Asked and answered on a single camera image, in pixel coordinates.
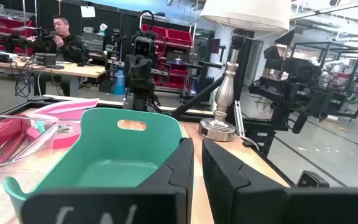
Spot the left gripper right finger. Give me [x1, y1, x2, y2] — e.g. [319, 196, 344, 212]
[201, 138, 358, 224]

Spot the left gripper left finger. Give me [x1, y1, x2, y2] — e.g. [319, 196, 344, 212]
[19, 138, 195, 224]

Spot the pink tape roll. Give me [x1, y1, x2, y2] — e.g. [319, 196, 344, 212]
[26, 120, 82, 149]

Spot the teal staple remover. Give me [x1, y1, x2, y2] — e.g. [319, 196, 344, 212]
[35, 120, 47, 134]

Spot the blue barrel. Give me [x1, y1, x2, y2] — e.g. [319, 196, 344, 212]
[113, 68, 126, 96]

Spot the shelf with red bins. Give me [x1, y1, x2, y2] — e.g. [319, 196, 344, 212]
[140, 23, 196, 93]

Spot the wooden workbench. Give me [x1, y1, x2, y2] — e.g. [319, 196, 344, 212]
[0, 58, 107, 98]

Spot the teal plastic bin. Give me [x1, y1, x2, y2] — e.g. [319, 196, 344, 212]
[2, 107, 195, 220]

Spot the person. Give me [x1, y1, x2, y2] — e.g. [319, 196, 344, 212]
[33, 14, 89, 97]

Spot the silver table lamp white shade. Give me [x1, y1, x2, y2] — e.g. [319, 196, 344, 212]
[198, 0, 291, 142]

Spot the clear plastic container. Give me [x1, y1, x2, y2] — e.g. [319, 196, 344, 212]
[0, 112, 60, 170]

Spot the black background robot station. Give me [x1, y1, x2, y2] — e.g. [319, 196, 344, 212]
[249, 29, 358, 134]

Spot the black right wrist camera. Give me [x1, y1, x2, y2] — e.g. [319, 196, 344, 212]
[134, 35, 157, 59]

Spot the black bracket foot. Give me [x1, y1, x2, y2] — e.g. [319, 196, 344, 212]
[241, 136, 262, 153]

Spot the white aluminium bracket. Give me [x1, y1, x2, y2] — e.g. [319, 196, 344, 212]
[233, 100, 246, 138]

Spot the small black camera device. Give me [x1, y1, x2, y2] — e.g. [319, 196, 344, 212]
[296, 170, 331, 189]

